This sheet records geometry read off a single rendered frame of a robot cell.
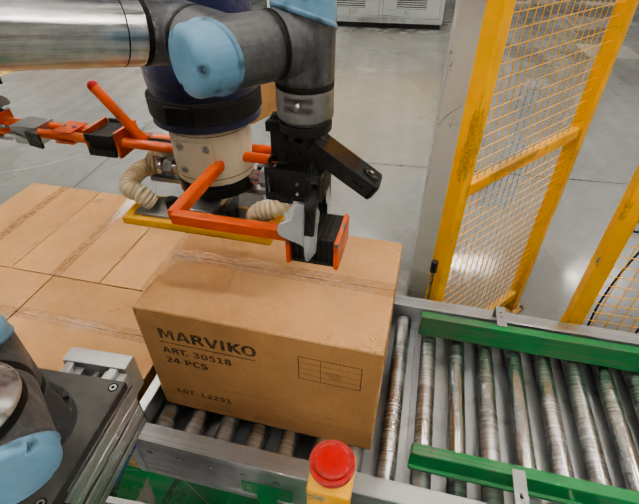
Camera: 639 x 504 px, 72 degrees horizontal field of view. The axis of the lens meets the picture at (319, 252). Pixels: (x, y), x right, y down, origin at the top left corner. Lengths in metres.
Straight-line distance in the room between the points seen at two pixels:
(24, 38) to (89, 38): 0.06
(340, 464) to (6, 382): 0.45
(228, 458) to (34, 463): 0.70
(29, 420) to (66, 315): 1.22
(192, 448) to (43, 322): 0.80
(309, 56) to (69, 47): 0.25
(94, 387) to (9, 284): 1.23
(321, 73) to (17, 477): 0.56
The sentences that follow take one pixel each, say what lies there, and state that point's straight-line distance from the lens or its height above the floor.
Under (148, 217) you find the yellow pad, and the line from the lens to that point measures 1.02.
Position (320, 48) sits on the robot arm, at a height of 1.57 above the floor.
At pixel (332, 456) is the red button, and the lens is 0.74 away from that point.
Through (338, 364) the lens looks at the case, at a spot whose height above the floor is 0.89.
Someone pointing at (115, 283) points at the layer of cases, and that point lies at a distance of 1.87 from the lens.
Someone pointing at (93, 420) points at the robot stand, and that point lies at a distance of 0.85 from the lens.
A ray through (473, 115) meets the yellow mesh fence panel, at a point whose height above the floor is 1.24.
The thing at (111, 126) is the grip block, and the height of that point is 1.29.
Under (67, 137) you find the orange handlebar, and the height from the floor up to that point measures 1.27.
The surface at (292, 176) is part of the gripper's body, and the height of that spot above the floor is 1.40.
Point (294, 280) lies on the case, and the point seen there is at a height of 0.95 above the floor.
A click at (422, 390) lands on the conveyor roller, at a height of 0.55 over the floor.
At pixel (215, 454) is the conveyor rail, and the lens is 1.26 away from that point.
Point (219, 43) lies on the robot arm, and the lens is 0.49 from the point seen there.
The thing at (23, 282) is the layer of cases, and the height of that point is 0.54.
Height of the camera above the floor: 1.70
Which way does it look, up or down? 39 degrees down
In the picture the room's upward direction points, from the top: straight up
